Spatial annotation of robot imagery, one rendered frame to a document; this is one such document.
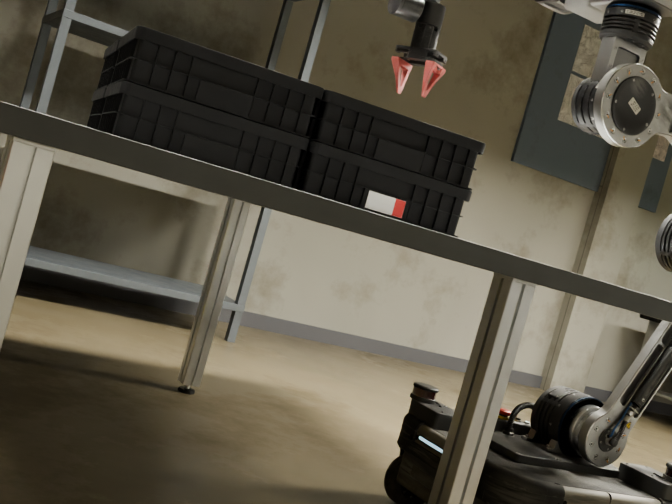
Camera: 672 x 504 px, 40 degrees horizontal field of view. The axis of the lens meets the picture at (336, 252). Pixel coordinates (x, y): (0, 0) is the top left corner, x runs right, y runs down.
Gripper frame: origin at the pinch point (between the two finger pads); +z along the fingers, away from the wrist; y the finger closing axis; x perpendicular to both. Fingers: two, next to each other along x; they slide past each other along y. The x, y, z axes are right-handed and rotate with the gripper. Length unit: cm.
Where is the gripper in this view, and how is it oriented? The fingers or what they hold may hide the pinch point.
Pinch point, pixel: (411, 91)
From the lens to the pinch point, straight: 208.3
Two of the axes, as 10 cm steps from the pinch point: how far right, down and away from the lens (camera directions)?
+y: 8.3, 2.2, -5.1
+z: -2.5, 9.7, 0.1
